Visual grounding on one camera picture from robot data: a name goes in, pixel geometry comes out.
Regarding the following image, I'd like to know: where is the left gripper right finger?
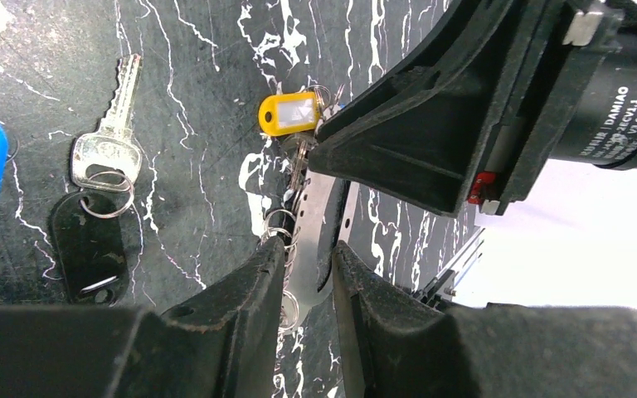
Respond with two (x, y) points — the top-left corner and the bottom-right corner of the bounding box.
(332, 242), (637, 397)

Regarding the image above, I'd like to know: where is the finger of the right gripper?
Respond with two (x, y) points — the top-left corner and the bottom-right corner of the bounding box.
(309, 1), (517, 216)

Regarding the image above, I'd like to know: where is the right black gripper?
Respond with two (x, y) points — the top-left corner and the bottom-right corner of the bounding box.
(469, 1), (637, 216)

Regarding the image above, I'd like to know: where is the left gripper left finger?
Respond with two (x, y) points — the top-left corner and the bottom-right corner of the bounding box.
(0, 237), (284, 397)

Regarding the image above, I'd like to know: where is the yellow key tag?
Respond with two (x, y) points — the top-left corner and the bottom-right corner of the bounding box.
(258, 91), (319, 137)

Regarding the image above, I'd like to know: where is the black key tag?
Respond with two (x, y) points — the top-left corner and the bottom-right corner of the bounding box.
(50, 192), (129, 306)

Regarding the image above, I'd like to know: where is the silver key with ring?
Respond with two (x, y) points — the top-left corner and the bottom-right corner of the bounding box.
(71, 54), (142, 219)

